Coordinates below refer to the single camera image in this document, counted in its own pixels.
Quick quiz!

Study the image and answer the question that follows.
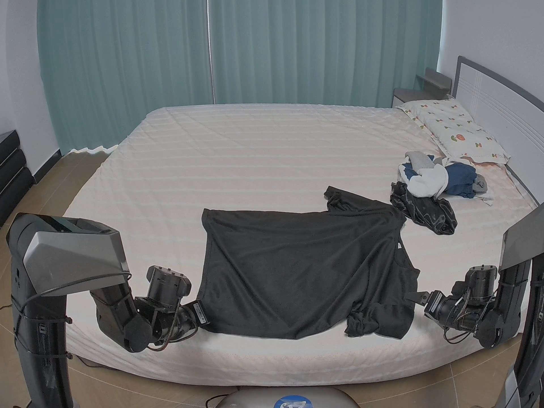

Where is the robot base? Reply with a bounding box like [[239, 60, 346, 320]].
[[214, 387, 362, 408]]

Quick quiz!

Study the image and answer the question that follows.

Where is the grey bedside table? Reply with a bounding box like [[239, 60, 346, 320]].
[[392, 67, 452, 109]]

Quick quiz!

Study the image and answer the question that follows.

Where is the white printed pillow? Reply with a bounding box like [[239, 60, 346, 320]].
[[395, 98, 512, 168]]

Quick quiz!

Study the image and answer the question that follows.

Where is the black T-shirt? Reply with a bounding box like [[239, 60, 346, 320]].
[[200, 185, 421, 340]]

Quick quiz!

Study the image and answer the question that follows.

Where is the black chest of drawers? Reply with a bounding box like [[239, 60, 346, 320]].
[[0, 129, 35, 228]]

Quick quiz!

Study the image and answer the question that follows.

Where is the pile of clothes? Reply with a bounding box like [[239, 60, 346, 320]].
[[390, 150, 494, 236]]

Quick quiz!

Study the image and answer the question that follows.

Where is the bed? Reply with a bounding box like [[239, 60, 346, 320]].
[[61, 56, 544, 388]]

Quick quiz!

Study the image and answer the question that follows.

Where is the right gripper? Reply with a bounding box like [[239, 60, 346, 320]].
[[424, 289, 451, 323]]

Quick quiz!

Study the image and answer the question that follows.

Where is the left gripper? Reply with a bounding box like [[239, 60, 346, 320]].
[[174, 299, 211, 335]]

